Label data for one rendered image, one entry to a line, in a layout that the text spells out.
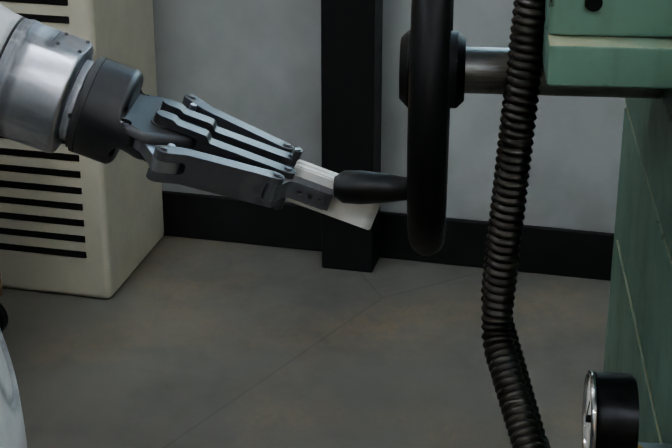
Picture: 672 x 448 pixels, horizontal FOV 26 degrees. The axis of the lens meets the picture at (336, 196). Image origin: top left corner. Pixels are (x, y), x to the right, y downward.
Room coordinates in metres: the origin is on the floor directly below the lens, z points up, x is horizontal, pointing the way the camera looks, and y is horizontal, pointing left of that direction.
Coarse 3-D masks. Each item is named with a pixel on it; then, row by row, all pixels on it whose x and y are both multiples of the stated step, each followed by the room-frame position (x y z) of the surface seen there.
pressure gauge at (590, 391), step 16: (592, 384) 0.80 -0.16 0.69; (608, 384) 0.80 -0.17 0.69; (624, 384) 0.80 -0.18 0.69; (592, 400) 0.79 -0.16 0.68; (608, 400) 0.79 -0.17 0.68; (624, 400) 0.79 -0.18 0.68; (592, 416) 0.79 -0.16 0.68; (608, 416) 0.79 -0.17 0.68; (624, 416) 0.78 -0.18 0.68; (592, 432) 0.78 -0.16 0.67; (608, 432) 0.78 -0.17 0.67; (624, 432) 0.78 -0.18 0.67
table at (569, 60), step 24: (552, 48) 0.95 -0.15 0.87; (576, 48) 0.95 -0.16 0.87; (600, 48) 0.94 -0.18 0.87; (624, 48) 0.94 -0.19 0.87; (648, 48) 0.94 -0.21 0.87; (552, 72) 0.95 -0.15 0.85; (576, 72) 0.95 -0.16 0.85; (600, 72) 0.94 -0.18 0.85; (624, 72) 0.94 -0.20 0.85; (648, 72) 0.94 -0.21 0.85
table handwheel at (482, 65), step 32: (416, 0) 0.97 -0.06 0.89; (448, 0) 0.97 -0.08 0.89; (416, 32) 0.96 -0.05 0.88; (448, 32) 0.96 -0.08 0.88; (416, 64) 0.95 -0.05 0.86; (448, 64) 0.95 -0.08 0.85; (480, 64) 1.06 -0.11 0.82; (416, 96) 0.94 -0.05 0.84; (448, 96) 0.95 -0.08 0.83; (608, 96) 1.06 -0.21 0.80; (640, 96) 1.05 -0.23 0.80; (416, 128) 0.94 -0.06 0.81; (448, 128) 1.17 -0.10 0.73; (416, 160) 0.94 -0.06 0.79; (416, 192) 0.95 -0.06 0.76; (416, 224) 0.96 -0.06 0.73
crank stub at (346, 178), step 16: (336, 176) 0.99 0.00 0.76; (352, 176) 0.98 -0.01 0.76; (368, 176) 0.98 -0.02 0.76; (384, 176) 0.98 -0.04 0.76; (400, 176) 0.99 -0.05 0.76; (336, 192) 0.98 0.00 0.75; (352, 192) 0.98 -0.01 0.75; (368, 192) 0.97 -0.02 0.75; (384, 192) 0.97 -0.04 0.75; (400, 192) 0.98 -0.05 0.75
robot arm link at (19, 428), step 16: (0, 336) 0.62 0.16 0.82; (0, 352) 0.61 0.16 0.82; (0, 368) 0.60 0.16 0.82; (0, 384) 0.59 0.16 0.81; (16, 384) 0.62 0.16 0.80; (0, 400) 0.59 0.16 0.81; (16, 400) 0.61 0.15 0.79; (0, 416) 0.58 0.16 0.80; (16, 416) 0.60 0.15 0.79; (0, 432) 0.58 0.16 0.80; (16, 432) 0.59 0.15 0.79
